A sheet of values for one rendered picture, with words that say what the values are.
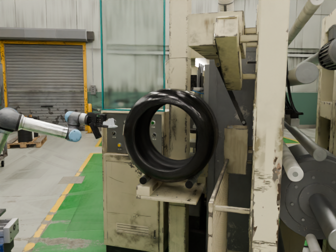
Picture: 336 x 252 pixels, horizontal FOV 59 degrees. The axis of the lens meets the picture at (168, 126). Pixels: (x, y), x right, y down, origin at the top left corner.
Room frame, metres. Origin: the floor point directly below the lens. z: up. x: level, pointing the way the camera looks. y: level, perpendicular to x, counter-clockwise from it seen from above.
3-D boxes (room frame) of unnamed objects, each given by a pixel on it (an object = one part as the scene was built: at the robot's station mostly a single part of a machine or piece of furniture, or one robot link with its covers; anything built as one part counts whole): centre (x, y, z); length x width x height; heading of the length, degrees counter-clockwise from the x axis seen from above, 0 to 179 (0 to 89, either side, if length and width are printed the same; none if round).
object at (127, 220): (2.61, 0.25, 0.63); 0.56 x 0.41 x 1.27; 74
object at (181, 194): (1.87, -0.03, 0.80); 0.37 x 0.36 x 0.02; 74
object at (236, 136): (1.98, -0.46, 1.05); 0.20 x 0.15 x 0.30; 164
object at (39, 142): (7.92, 3.76, 0.38); 1.20 x 0.80 x 0.76; 15
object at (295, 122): (1.88, -0.70, 1.30); 0.83 x 0.13 x 0.08; 164
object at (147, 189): (1.91, 0.10, 0.83); 0.36 x 0.09 x 0.06; 164
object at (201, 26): (1.67, -0.29, 1.71); 0.61 x 0.25 x 0.15; 164
